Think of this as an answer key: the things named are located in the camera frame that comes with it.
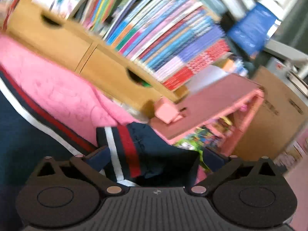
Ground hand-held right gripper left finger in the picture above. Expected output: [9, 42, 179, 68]
[31, 146, 124, 197]

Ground navy and white jacket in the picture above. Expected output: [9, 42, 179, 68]
[0, 65, 201, 190]

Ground pink rabbit-print blanket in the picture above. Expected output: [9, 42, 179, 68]
[0, 35, 308, 188]

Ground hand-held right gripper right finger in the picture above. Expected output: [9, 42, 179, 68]
[190, 147, 282, 197]

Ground row of thin colourful books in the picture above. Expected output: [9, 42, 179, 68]
[79, 0, 241, 92]

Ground brown cardboard box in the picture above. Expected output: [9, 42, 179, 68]
[231, 66, 308, 159]

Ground pink triangular toy house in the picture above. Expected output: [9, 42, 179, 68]
[149, 73, 265, 171]

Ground wooden drawer organizer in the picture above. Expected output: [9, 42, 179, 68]
[5, 0, 190, 118]

